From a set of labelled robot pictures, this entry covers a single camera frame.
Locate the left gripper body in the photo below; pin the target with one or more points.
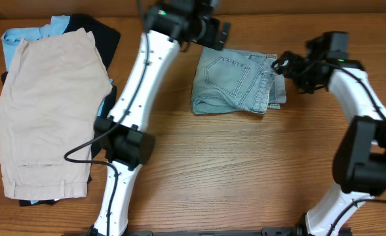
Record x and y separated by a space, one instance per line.
217 36

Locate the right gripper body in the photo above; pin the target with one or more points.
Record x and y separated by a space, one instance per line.
303 78

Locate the light blue denim shorts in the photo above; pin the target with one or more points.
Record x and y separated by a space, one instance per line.
232 80

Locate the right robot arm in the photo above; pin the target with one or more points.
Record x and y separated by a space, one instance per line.
359 165

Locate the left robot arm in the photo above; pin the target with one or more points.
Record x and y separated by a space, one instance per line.
167 25

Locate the black garment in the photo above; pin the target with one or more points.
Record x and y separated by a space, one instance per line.
106 41

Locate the beige shorts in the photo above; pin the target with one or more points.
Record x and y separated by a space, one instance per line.
48 114

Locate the light blue shirt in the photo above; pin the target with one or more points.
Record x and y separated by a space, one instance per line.
25 36

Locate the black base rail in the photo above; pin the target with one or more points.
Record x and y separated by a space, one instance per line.
205 233

